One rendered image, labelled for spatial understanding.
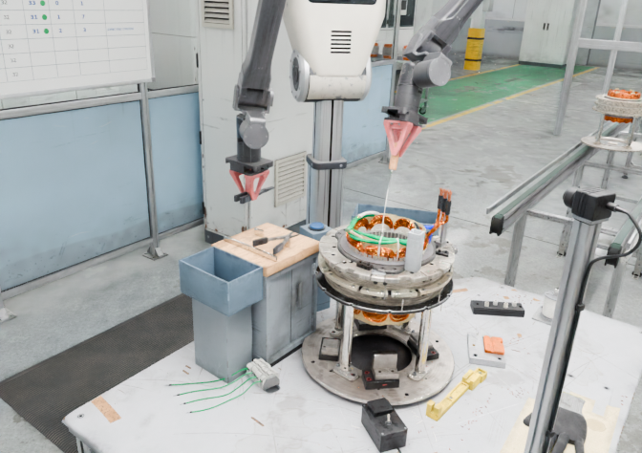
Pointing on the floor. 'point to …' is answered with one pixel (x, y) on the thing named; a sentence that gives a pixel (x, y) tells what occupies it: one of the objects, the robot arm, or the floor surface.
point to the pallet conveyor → (523, 206)
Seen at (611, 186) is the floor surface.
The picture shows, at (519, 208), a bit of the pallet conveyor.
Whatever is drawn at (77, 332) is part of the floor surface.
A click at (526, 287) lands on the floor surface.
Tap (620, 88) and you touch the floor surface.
